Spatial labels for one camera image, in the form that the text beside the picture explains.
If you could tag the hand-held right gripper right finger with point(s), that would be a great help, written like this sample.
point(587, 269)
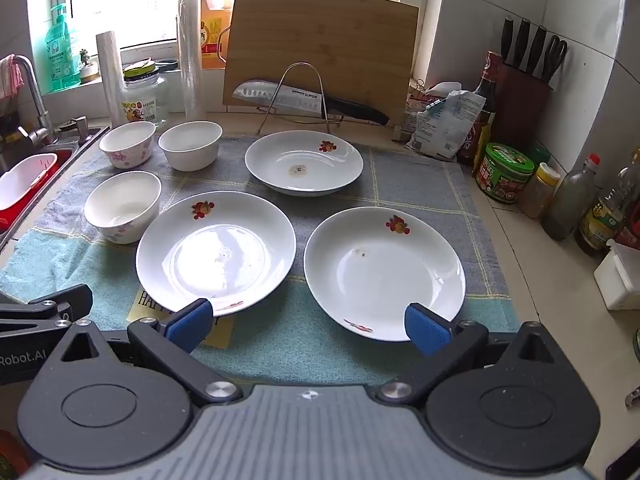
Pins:
point(427, 330)

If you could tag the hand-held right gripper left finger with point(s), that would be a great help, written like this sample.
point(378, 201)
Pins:
point(187, 325)

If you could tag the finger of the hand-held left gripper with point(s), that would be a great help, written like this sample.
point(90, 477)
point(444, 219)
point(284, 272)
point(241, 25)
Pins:
point(50, 312)

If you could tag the white floral plate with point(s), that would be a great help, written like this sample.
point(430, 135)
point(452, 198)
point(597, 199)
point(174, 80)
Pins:
point(380, 275)
point(210, 255)

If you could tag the white bowl with faint flowers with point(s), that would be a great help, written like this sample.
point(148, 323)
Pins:
point(122, 220)

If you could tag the plain white bowl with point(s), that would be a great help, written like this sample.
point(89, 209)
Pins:
point(190, 152)

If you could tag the white bowl with pink flowers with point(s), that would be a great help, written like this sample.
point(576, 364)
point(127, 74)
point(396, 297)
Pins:
point(127, 152)

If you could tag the white plate with stained centre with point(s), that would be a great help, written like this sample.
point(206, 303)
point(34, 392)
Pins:
point(280, 160)

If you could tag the grey and teal checked towel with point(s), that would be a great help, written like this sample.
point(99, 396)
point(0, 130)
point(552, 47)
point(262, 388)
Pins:
point(300, 350)

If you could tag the red white basin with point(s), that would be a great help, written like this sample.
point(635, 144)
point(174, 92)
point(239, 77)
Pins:
point(25, 180)

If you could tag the steel sink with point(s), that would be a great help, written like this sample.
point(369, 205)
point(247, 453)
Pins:
point(65, 172)

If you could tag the spice jar with yellow lid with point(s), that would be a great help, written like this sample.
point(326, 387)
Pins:
point(537, 192)

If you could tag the grey bottle with red cap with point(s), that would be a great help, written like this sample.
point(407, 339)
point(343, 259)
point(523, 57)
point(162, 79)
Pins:
point(567, 205)

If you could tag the metal sink fitting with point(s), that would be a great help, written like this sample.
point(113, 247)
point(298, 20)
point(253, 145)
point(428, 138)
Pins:
point(75, 125)

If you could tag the yellow seasoning packet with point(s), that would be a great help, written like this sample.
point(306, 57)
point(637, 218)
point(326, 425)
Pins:
point(482, 147)

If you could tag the white seasoning box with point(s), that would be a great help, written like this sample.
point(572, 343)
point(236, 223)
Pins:
point(620, 280)

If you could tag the white salt bag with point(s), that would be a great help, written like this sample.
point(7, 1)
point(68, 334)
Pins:
point(445, 130)

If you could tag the oil bottle yellow green label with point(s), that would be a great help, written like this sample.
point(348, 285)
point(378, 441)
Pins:
point(600, 220)

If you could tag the green capped bottle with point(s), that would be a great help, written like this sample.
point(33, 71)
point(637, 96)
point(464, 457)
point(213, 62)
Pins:
point(541, 156)

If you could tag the metal faucet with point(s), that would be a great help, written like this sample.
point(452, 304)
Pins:
point(37, 105)

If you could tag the small green jar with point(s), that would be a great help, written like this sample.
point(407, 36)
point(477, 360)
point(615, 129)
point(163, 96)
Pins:
point(637, 342)

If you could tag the red and white bag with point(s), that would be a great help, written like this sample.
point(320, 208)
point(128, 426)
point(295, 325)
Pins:
point(412, 110)

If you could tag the teal bag clip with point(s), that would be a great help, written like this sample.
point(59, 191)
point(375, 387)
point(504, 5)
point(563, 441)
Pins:
point(435, 105)

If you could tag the glass jar with green lid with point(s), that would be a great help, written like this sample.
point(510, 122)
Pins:
point(145, 100)

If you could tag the pink cloth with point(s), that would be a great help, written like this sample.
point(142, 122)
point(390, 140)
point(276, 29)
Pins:
point(9, 77)

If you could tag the dark red knife block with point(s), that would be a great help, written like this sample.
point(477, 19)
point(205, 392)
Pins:
point(522, 110)

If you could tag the metal binder clip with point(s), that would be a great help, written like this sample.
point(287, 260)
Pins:
point(419, 86)

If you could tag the small potted plant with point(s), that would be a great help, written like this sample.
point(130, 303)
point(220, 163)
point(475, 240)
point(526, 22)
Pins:
point(88, 67)

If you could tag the dark soy sauce bottle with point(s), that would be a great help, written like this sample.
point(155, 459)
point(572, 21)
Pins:
point(487, 85)

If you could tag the green dish soap bottle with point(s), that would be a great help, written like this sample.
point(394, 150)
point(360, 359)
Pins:
point(62, 55)

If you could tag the tall plastic wrap roll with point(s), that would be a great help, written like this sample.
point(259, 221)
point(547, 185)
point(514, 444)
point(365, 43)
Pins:
point(190, 50)

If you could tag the black scissors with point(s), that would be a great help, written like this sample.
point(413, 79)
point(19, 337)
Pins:
point(554, 57)

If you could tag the orange cooking oil jug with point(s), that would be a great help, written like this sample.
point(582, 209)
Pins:
point(215, 20)

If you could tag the bamboo cutting board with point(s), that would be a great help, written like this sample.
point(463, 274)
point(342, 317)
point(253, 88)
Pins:
point(325, 35)

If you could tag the window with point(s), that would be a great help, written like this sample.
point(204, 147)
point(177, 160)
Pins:
point(150, 0)

